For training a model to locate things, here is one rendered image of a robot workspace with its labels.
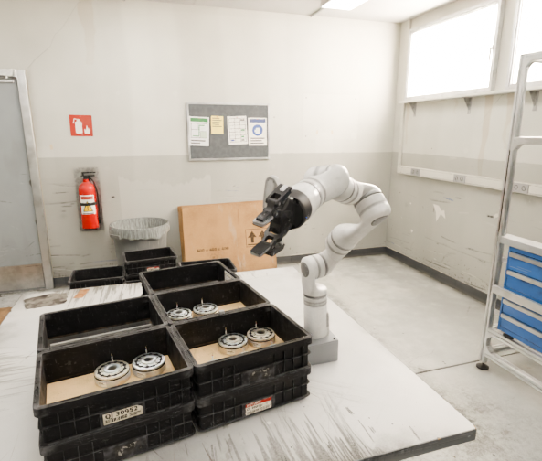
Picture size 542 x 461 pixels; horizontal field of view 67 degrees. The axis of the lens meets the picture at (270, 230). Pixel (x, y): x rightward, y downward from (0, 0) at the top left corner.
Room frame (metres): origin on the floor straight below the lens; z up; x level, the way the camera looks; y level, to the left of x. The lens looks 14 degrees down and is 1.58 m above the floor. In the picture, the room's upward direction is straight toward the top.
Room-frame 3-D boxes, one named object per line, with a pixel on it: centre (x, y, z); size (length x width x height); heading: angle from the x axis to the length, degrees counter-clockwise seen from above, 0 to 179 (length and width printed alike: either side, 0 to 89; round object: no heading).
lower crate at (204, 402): (1.25, 0.10, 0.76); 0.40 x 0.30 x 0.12; 117
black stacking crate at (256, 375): (1.25, 0.10, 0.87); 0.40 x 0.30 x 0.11; 117
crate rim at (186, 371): (1.07, 0.46, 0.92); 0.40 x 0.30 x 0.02; 117
